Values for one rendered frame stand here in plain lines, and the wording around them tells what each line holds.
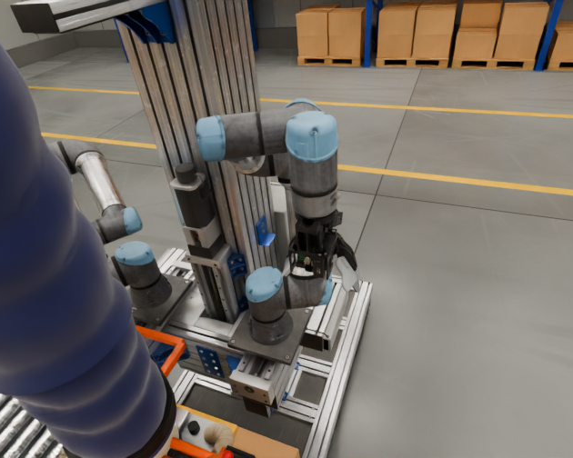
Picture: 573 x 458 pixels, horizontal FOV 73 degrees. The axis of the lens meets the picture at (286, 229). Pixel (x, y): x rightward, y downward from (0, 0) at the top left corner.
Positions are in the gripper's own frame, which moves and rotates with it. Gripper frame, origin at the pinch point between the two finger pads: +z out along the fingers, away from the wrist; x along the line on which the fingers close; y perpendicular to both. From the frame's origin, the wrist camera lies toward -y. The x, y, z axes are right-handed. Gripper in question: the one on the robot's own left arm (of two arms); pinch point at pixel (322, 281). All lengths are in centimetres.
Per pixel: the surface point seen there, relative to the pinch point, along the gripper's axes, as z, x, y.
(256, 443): 58, -17, 14
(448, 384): 152, 45, -82
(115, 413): 6.0, -26.9, 34.4
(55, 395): -4.6, -30.1, 38.2
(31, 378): -10, -30, 39
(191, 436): 44, -30, 22
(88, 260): -22.6, -25.9, 25.9
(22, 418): 98, -129, 24
